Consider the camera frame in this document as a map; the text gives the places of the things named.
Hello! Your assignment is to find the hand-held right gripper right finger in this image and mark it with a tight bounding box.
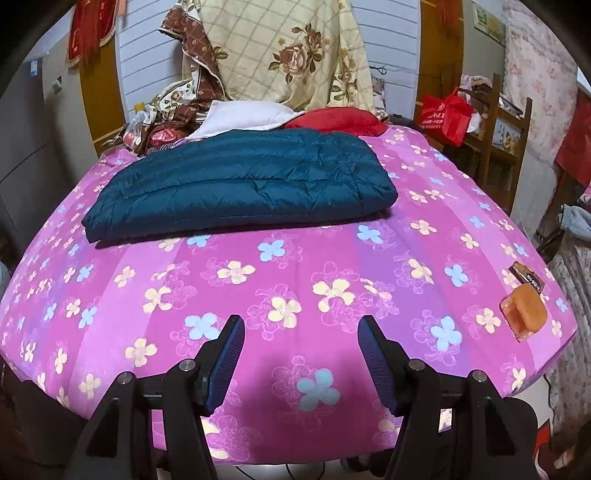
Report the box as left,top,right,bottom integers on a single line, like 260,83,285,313
358,315,539,480

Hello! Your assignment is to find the pink floral curtain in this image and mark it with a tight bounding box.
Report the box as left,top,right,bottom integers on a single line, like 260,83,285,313
501,0,580,241

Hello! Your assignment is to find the red shopping bag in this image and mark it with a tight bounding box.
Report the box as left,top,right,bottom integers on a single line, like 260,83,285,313
418,88,475,147

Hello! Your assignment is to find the brown floral cloth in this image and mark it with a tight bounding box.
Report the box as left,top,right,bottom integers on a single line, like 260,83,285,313
136,7,222,153

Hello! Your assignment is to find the cream floral checked quilt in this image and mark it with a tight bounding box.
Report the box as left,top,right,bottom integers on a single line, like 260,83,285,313
175,0,376,114

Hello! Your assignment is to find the red cushion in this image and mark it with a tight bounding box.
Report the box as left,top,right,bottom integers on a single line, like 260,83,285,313
284,108,389,138

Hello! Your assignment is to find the wooden chair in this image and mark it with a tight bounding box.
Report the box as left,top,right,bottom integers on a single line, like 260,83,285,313
455,73,534,213

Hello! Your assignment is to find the clear plastic bag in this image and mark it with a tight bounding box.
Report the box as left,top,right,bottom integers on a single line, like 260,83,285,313
122,108,153,148

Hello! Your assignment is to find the red fringed hanging cloth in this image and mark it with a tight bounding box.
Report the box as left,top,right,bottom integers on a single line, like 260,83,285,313
67,0,118,68

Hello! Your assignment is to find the orange snack packet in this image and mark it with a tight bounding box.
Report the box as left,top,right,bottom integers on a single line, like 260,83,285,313
501,284,549,343

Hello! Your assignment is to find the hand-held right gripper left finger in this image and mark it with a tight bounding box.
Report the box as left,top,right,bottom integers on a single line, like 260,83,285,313
65,315,246,480

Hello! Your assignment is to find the white pillow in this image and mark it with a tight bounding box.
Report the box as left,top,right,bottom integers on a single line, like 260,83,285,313
188,99,305,139

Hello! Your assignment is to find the light blue garment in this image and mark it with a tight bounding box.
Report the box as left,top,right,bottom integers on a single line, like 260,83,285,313
556,203,591,245

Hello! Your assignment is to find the pink floral bed sheet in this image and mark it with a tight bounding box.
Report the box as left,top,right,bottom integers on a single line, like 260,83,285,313
0,124,575,467

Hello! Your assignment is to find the dark blue puffer jacket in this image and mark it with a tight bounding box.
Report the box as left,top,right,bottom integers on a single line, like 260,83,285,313
82,128,400,244

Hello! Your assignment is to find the brown snack packet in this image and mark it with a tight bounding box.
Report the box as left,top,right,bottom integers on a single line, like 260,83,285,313
505,261,546,296

